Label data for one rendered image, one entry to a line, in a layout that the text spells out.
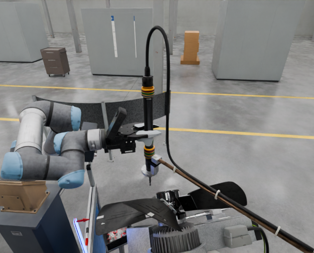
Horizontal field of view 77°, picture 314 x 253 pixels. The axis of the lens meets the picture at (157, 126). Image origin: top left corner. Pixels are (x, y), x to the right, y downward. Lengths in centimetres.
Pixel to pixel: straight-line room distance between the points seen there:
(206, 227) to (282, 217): 184
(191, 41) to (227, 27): 239
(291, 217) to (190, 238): 201
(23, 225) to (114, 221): 57
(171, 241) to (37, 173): 60
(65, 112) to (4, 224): 75
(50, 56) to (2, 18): 359
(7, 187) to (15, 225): 22
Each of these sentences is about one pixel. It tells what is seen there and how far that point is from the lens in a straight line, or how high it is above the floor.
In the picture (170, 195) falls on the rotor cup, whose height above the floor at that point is 126.
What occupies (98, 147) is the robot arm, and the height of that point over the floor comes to 160.
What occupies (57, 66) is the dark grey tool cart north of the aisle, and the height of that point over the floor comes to 39.
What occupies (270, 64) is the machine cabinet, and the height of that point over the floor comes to 56.
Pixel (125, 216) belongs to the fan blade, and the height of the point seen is 118.
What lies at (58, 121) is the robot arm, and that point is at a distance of 99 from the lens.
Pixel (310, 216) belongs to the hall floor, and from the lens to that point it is 301.
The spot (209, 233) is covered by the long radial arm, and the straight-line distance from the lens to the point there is 108.
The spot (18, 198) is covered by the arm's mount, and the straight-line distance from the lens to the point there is 137.
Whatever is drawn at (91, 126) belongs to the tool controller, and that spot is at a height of 124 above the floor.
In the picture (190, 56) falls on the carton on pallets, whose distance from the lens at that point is 892.
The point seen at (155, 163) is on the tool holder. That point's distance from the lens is 77.
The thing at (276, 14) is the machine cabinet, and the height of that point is 189.
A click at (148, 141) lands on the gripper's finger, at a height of 160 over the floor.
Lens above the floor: 201
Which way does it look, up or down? 30 degrees down
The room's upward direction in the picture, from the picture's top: straight up
